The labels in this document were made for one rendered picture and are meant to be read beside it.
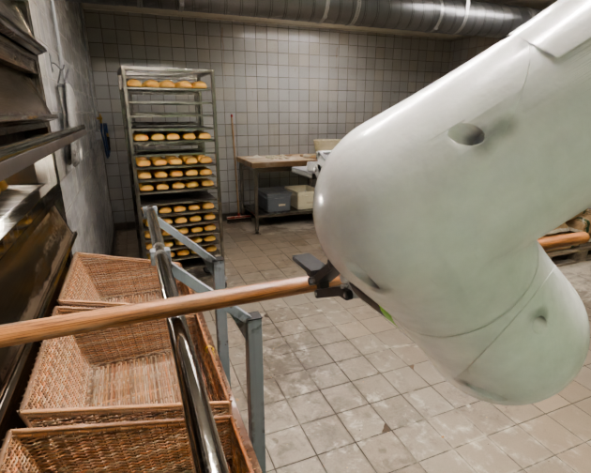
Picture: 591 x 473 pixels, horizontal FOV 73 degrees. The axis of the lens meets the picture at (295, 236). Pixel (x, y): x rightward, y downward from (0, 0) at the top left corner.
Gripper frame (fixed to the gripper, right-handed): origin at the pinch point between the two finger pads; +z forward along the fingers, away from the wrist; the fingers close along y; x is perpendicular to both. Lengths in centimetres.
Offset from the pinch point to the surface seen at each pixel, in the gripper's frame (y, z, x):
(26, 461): 55, 30, -50
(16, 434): 49, 31, -51
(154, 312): 13.7, 4.5, -22.2
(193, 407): 15.8, -15.5, -19.9
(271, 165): 49, 414, 141
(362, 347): 134, 143, 106
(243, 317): 38, 41, 1
